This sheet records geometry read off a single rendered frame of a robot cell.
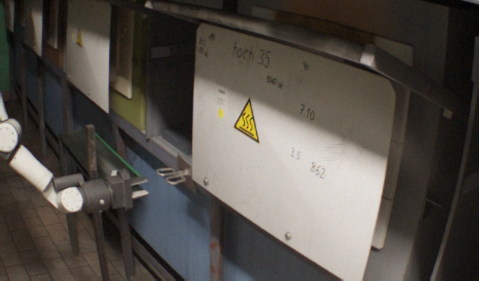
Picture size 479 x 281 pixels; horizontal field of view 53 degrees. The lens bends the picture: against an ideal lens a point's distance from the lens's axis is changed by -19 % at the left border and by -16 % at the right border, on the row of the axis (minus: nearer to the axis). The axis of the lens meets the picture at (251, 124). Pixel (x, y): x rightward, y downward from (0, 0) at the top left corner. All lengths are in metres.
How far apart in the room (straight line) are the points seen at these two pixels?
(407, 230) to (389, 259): 0.09
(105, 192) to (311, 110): 0.67
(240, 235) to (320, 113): 0.74
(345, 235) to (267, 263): 0.60
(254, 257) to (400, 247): 0.65
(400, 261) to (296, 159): 0.31
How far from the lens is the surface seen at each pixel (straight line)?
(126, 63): 2.04
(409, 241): 1.07
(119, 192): 1.51
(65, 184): 1.48
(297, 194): 1.09
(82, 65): 2.23
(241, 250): 1.68
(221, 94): 1.25
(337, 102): 0.96
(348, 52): 0.77
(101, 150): 2.31
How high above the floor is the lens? 1.52
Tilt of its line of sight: 18 degrees down
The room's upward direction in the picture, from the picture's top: 3 degrees clockwise
